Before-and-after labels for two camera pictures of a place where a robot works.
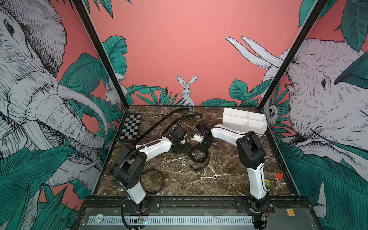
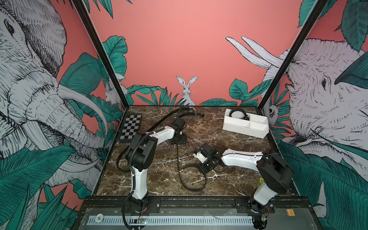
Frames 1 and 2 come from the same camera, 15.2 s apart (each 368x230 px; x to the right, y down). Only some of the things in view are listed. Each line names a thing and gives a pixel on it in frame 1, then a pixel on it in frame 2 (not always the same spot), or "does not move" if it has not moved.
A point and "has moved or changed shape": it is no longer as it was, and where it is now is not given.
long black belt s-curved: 199,160 has moved or changed shape
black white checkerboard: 131,128 does not move
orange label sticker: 290,212 does not move
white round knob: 99,218 does not move
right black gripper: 203,147 to 205,171
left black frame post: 102,50 does not move
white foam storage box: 254,122 does not move
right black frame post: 317,10 does not move
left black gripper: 187,150 to 183,141
